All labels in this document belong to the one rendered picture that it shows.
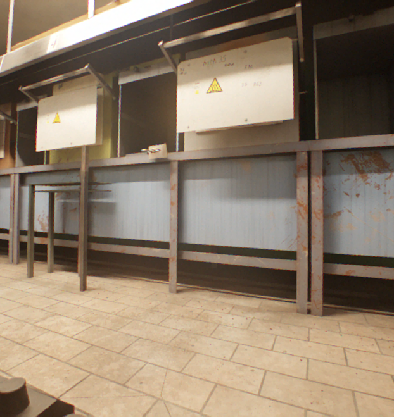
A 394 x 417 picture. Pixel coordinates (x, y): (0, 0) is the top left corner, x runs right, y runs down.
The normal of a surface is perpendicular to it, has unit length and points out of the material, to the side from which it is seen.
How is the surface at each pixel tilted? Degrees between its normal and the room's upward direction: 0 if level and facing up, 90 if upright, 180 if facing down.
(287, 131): 90
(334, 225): 90
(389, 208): 90
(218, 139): 90
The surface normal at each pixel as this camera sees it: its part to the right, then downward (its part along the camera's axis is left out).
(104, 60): -0.40, -0.03
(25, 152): 0.91, 0.00
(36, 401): 0.00, -1.00
